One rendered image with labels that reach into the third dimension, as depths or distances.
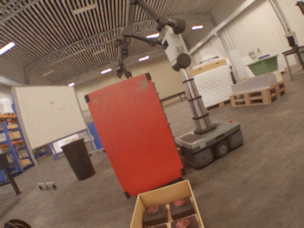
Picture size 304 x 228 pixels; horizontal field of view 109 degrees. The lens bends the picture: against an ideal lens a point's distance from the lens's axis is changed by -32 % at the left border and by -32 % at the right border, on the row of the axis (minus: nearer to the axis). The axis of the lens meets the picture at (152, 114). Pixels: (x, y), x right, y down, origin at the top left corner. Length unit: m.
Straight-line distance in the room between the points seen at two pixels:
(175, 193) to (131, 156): 0.38
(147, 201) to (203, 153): 0.73
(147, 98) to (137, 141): 0.29
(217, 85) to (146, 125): 3.69
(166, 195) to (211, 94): 3.81
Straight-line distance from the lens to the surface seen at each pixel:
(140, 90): 1.07
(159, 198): 1.04
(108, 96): 1.06
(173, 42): 1.69
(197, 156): 1.50
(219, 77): 4.61
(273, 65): 4.58
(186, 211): 0.89
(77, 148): 2.55
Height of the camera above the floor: 0.73
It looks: 3 degrees down
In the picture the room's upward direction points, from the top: 20 degrees counter-clockwise
